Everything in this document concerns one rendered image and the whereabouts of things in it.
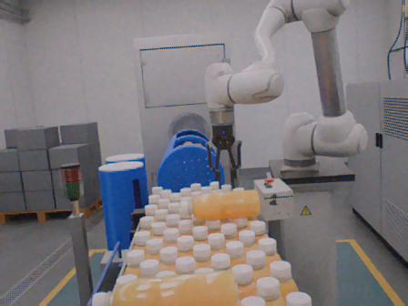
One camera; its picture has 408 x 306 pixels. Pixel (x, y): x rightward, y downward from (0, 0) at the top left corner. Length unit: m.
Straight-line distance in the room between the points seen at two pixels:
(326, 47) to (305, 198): 0.69
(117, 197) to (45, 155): 2.93
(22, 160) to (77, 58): 2.49
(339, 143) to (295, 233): 0.48
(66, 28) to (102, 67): 0.89
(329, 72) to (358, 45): 5.31
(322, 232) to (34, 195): 4.20
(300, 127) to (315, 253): 0.61
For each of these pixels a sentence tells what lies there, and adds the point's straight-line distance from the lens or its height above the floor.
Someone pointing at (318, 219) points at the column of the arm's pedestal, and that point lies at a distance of 1.97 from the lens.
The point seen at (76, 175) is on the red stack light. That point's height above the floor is 1.23.
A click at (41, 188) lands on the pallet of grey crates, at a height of 0.44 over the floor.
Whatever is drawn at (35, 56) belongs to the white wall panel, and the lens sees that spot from 7.65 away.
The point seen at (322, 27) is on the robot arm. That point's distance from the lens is 1.70.
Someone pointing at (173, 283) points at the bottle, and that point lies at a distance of 0.60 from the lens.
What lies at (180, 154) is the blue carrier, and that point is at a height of 1.20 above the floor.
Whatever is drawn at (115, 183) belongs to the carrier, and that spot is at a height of 0.95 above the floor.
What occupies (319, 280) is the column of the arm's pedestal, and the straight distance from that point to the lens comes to 2.09.
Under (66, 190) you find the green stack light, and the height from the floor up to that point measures 1.18.
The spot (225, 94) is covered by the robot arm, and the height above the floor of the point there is 1.43.
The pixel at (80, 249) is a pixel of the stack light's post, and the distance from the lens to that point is 1.32.
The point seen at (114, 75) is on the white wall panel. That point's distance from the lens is 7.10.
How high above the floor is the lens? 1.43
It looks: 8 degrees down
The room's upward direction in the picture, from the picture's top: 4 degrees counter-clockwise
